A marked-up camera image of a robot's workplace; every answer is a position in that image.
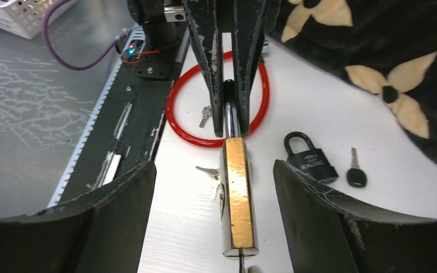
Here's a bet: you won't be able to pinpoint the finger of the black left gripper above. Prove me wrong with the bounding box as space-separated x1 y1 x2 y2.
233 1 267 136
183 0 224 137

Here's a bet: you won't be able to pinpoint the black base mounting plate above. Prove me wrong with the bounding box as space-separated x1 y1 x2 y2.
59 23 189 204

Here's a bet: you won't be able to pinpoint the white perforated plastic basket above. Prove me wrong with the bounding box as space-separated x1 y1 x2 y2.
0 0 58 39

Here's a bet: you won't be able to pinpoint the black head padlock key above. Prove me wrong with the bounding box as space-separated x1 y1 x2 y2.
346 147 368 188

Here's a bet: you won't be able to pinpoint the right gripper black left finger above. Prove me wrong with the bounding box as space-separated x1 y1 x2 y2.
0 162 156 272

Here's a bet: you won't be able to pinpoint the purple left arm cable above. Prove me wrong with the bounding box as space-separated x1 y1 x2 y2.
40 0 144 72

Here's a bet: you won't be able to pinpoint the red lock keys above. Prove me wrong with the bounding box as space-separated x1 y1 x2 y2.
199 105 212 128

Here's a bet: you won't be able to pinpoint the large padlock keys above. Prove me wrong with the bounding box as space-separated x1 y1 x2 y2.
238 257 262 273

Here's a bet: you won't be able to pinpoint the white toothed cable duct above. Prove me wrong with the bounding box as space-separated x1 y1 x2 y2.
47 26 146 209

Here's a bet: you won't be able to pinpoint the black Kajing padlock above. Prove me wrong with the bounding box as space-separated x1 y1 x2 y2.
284 131 339 184

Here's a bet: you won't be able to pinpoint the large brass padlock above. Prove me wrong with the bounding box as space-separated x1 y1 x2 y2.
220 80 259 265

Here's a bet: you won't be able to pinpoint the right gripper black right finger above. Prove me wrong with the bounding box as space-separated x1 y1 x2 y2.
273 160 437 272

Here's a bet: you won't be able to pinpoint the black floral patterned cloth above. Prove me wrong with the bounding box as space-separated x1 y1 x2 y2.
270 1 437 164

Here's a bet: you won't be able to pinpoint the red cable lock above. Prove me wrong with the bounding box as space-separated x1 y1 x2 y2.
165 59 270 149

